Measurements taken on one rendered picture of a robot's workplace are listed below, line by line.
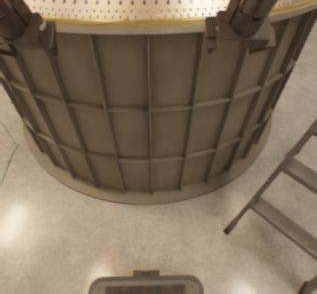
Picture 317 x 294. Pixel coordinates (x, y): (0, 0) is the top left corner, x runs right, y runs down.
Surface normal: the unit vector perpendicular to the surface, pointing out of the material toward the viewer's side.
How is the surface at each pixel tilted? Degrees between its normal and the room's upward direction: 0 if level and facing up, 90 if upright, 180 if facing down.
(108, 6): 43
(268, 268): 0
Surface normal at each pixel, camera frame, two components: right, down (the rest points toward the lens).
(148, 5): 0.04, 0.03
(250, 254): 0.00, -0.66
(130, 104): -0.02, 0.75
